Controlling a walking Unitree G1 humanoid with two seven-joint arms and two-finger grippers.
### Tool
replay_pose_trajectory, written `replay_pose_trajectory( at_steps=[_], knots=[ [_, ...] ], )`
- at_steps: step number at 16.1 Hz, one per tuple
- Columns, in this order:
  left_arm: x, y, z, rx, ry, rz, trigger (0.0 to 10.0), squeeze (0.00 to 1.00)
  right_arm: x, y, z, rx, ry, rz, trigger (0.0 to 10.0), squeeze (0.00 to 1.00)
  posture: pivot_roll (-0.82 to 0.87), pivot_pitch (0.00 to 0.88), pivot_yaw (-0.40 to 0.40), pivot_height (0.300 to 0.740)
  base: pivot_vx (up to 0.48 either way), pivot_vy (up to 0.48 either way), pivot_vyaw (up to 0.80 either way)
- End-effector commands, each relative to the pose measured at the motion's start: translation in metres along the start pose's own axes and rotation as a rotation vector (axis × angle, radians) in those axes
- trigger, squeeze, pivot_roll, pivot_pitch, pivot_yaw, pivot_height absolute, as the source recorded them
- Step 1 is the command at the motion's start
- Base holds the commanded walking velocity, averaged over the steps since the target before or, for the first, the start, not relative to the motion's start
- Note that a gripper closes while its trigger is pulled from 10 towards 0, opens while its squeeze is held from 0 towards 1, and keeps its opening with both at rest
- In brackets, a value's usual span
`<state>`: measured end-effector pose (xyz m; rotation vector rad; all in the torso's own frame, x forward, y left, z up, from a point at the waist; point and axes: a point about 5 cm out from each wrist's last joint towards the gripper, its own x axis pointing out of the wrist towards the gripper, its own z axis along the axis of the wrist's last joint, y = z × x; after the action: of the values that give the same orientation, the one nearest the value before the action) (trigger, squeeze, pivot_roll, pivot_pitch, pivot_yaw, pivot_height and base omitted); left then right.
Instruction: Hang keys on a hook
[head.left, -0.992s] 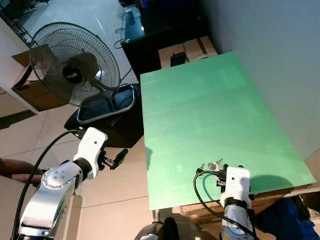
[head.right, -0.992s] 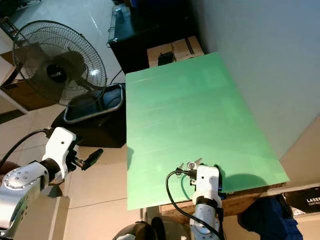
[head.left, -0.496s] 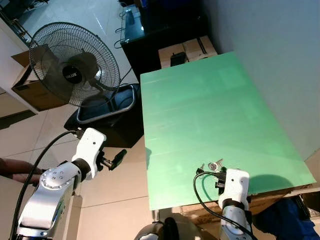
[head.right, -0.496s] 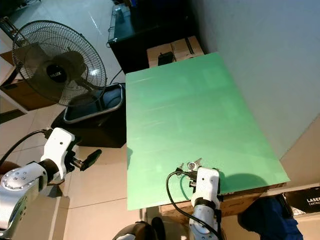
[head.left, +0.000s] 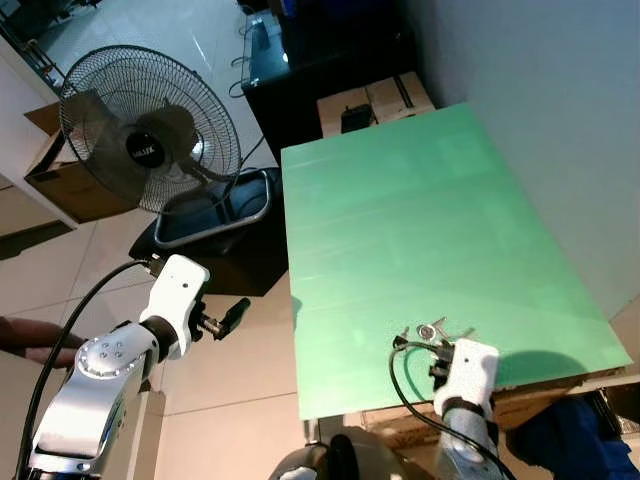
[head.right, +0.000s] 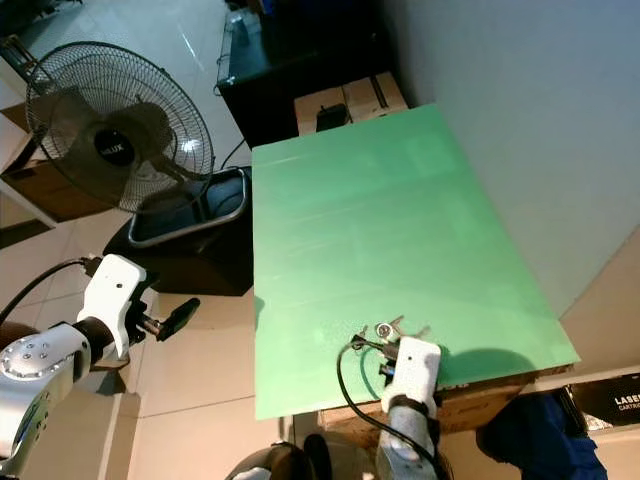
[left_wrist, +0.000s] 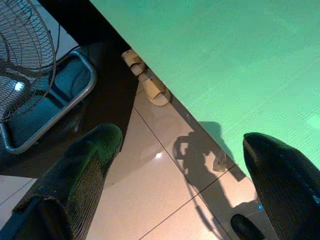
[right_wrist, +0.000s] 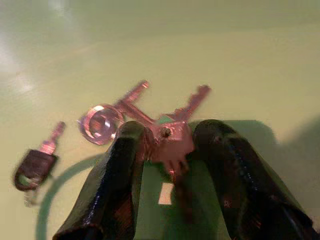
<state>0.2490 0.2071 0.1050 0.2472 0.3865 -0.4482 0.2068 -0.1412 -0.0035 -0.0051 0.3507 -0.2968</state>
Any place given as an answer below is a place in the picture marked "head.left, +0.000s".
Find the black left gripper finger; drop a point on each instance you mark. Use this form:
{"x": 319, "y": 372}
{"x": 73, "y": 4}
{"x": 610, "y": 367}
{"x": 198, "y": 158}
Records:
{"x": 236, "y": 316}

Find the silver keys bunch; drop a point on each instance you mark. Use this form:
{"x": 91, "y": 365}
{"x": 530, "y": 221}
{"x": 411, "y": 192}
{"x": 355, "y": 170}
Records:
{"x": 432, "y": 330}

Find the person's forearm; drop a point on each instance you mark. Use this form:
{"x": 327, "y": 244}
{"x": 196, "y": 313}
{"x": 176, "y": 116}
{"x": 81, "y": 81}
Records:
{"x": 35, "y": 342}

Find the green board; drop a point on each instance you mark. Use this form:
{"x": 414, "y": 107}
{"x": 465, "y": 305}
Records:
{"x": 430, "y": 250}

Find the grey robot torso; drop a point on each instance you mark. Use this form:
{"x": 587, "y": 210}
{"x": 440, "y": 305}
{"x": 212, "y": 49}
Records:
{"x": 335, "y": 460}

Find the blue cloth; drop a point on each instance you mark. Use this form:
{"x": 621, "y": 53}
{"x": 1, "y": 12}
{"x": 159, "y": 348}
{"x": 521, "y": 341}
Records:
{"x": 570, "y": 440}

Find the brown cardboard box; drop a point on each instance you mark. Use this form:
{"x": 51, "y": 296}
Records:
{"x": 75, "y": 185}

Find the black electric fan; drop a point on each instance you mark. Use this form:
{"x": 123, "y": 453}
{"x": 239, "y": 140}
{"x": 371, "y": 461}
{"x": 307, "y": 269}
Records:
{"x": 150, "y": 125}

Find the small black device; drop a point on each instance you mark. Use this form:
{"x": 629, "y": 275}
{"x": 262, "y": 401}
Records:
{"x": 356, "y": 118}

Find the white shelf unit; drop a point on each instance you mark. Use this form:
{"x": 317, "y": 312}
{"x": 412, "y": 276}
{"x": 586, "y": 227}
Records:
{"x": 20, "y": 130}

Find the black cabinet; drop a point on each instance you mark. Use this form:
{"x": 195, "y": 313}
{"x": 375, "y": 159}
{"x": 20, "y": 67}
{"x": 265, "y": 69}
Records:
{"x": 320, "y": 60}

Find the small open cardboard box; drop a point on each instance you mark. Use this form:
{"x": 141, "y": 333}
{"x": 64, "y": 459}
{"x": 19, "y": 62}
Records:
{"x": 395, "y": 98}

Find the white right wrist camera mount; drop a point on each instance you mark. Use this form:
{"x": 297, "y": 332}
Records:
{"x": 470, "y": 375}

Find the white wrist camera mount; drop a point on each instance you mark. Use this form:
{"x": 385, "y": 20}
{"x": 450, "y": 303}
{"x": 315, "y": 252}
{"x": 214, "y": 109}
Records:
{"x": 470, "y": 375}
{"x": 178, "y": 295}

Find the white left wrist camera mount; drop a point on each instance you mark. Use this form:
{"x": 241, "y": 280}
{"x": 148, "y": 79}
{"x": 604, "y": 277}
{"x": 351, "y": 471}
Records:
{"x": 178, "y": 295}

